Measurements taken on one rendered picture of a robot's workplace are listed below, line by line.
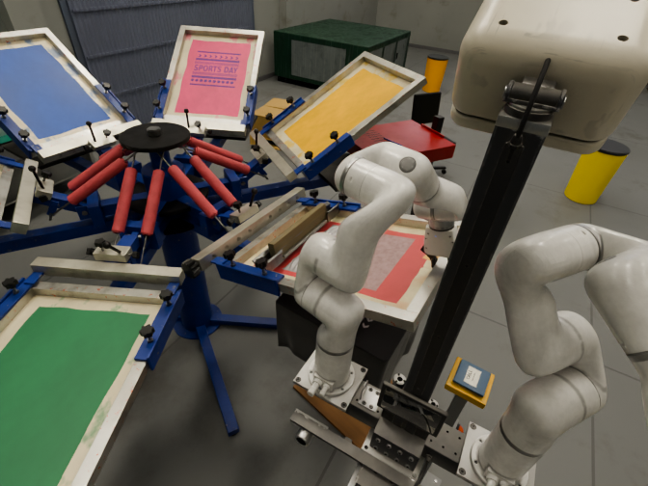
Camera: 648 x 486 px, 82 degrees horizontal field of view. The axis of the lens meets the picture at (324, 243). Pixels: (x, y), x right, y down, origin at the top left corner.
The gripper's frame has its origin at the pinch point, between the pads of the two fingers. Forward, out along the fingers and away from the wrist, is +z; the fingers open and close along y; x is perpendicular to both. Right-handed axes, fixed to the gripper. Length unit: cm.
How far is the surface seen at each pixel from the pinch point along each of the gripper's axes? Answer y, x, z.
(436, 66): -216, 619, 19
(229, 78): -172, 90, -54
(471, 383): 14.0, -14.5, 33.4
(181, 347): -160, -21, 86
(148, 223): -116, -28, -14
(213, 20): -453, 348, -107
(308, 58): -391, 480, -31
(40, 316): -119, -78, -1
